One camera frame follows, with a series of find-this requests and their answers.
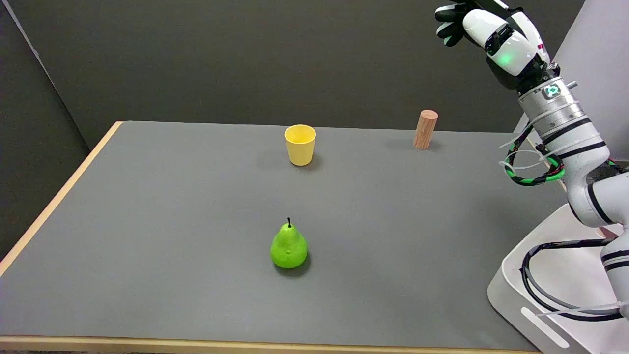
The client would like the black grey cable bundle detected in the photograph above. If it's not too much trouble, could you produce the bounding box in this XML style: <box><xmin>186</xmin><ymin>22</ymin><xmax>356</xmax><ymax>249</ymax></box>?
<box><xmin>521</xmin><ymin>238</ymin><xmax>627</xmax><ymax>322</ymax></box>

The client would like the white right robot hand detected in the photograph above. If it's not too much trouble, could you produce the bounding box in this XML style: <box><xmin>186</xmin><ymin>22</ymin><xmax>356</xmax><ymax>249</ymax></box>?
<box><xmin>434</xmin><ymin>0</ymin><xmax>561</xmax><ymax>92</ymax></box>

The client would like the green pear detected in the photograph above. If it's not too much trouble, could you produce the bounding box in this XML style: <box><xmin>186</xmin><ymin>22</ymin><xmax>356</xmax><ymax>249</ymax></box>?
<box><xmin>270</xmin><ymin>217</ymin><xmax>309</xmax><ymax>270</ymax></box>

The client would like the wooden cylinder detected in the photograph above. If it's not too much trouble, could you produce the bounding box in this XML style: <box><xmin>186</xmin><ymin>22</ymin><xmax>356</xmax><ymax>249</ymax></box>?
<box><xmin>413</xmin><ymin>109</ymin><xmax>439</xmax><ymax>150</ymax></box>

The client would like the yellow plastic cup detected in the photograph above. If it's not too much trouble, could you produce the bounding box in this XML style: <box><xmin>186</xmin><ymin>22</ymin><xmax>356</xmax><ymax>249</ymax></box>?
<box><xmin>284</xmin><ymin>124</ymin><xmax>316</xmax><ymax>167</ymax></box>

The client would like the black green braided cable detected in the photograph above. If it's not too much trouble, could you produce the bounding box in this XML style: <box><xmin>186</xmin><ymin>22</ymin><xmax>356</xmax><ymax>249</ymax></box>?
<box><xmin>505</xmin><ymin>123</ymin><xmax>629</xmax><ymax>186</ymax></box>

